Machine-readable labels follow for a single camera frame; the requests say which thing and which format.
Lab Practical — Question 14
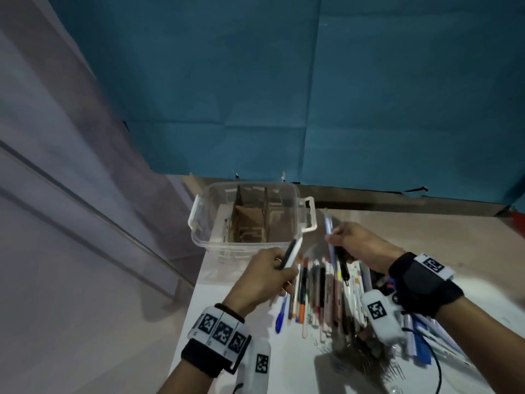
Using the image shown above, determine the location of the brown cardboard divider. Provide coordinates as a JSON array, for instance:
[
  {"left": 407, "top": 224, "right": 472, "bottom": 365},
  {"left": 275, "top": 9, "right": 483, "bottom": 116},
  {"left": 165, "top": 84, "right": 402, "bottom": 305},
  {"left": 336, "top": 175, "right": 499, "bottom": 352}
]
[{"left": 229, "top": 185, "right": 271, "bottom": 244}]

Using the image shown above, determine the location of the pile of silver paper clips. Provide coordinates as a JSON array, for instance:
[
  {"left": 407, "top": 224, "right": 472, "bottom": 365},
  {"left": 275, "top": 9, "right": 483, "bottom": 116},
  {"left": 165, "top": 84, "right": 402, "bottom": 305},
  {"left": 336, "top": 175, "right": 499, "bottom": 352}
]
[{"left": 311, "top": 332, "right": 407, "bottom": 394}]

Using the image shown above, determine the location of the person's right hand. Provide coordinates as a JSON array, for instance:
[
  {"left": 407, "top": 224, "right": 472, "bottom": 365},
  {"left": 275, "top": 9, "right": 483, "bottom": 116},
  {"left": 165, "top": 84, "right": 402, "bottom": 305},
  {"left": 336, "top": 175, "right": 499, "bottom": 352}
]
[{"left": 326, "top": 222, "right": 407, "bottom": 275}]

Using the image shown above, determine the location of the person's right forearm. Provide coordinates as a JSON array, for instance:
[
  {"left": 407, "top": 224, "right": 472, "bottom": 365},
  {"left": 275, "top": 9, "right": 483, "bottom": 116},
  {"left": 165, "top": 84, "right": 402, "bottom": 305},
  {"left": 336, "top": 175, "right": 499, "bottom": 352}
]
[{"left": 434, "top": 297, "right": 525, "bottom": 394}]

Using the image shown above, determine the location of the black pen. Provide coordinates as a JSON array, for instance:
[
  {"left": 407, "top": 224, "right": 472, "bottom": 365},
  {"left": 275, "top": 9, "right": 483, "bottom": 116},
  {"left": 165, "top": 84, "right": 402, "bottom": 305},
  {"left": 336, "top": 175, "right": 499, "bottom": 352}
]
[
  {"left": 275, "top": 238, "right": 298, "bottom": 270},
  {"left": 335, "top": 246, "right": 351, "bottom": 286}
]

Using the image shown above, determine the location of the blue backdrop cloth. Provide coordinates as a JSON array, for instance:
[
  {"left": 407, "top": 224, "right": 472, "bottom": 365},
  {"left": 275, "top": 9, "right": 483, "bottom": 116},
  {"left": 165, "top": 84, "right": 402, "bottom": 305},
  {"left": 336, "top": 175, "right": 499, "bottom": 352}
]
[{"left": 45, "top": 0, "right": 525, "bottom": 206}]

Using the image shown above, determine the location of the pile of assorted pens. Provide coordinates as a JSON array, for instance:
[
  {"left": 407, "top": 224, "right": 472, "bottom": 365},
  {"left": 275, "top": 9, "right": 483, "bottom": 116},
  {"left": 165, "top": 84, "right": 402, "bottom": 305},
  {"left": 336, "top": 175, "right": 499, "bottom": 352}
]
[{"left": 273, "top": 256, "right": 349, "bottom": 339}]

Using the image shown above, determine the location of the black camera cable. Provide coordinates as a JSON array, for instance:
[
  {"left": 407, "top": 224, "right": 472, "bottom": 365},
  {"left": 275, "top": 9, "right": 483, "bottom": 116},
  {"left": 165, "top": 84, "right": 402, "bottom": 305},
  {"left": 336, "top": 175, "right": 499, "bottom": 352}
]
[{"left": 401, "top": 327, "right": 443, "bottom": 394}]

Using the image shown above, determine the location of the grey utility knife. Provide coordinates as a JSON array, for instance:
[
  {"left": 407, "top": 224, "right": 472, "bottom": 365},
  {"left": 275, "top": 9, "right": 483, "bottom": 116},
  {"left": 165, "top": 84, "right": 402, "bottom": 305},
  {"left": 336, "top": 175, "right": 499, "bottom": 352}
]
[{"left": 359, "top": 261, "right": 373, "bottom": 292}]

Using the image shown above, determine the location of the row of white marker pens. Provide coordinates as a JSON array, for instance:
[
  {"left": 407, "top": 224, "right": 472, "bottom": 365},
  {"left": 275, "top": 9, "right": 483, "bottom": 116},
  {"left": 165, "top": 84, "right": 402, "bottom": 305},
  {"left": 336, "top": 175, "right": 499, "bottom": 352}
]
[{"left": 344, "top": 261, "right": 372, "bottom": 329}]

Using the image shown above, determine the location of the clear plastic storage box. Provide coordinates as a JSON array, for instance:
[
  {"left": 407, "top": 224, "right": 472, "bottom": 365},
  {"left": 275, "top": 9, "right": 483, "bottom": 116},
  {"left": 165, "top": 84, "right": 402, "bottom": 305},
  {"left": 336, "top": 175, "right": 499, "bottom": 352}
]
[{"left": 188, "top": 181, "right": 318, "bottom": 259}]

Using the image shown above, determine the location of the person's left hand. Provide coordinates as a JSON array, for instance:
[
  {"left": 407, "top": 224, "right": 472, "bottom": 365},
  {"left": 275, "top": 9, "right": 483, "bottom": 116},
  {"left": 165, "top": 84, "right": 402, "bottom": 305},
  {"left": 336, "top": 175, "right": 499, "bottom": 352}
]
[{"left": 221, "top": 246, "right": 299, "bottom": 318}]

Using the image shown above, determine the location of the black wristband with marker tags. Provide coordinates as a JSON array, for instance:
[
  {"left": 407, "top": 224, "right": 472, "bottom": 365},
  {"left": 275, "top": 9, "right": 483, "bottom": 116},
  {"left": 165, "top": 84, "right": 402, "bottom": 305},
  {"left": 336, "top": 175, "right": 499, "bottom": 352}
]
[
  {"left": 387, "top": 252, "right": 465, "bottom": 318},
  {"left": 181, "top": 305, "right": 252, "bottom": 378}
]

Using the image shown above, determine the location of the black wrist cord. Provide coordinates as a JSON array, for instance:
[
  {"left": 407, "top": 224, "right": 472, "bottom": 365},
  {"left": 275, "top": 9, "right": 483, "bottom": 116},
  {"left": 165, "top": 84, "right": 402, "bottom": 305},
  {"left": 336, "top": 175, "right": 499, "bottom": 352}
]
[{"left": 215, "top": 303, "right": 246, "bottom": 323}]

